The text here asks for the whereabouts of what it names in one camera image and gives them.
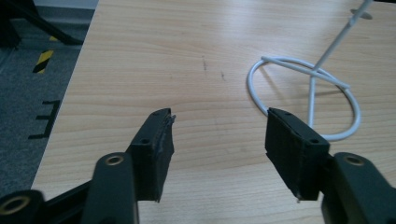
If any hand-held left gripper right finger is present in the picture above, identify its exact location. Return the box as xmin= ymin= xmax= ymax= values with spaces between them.
xmin=264 ymin=107 xmax=396 ymax=224

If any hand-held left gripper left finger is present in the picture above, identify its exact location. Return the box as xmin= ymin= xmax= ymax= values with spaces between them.
xmin=81 ymin=107 xmax=177 ymax=224

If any black stand leg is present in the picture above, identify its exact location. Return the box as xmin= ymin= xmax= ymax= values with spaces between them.
xmin=0 ymin=0 xmax=84 ymax=49

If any black floor tape mark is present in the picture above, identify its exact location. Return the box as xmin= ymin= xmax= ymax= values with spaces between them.
xmin=27 ymin=99 xmax=62 ymax=140

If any white cable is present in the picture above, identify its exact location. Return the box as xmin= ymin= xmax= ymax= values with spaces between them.
xmin=247 ymin=0 xmax=375 ymax=142

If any yellow black floor tape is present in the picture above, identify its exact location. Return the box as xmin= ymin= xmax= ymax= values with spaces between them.
xmin=32 ymin=35 xmax=60 ymax=75

